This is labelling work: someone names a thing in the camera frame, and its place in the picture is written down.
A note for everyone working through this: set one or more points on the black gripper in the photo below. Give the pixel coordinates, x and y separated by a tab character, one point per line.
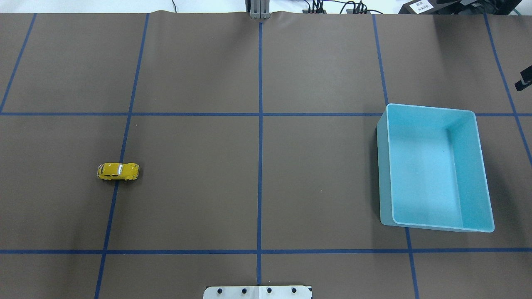
525	80

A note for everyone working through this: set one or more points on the grey aluminium post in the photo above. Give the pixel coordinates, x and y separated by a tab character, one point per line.
258	9

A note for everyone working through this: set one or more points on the yellow beetle toy car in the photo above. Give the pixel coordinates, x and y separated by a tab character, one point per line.
118	171

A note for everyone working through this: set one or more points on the light blue plastic bin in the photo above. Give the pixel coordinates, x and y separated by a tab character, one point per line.
431	170

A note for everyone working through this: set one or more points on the black cable plugs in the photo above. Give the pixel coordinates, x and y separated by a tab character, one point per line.
350	7

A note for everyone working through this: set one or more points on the white metal mount base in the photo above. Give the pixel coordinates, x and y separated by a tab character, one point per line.
259	292

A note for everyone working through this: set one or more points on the black device with label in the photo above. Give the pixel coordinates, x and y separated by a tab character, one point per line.
419	7

